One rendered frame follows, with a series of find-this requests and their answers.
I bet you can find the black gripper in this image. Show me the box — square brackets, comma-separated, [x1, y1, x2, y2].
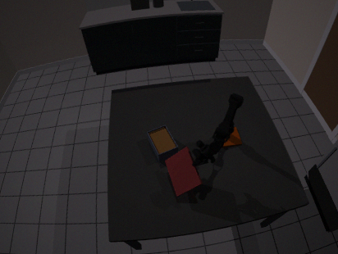
[192, 145, 216, 166]

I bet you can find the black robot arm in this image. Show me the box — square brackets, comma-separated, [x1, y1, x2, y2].
[196, 93, 244, 153]

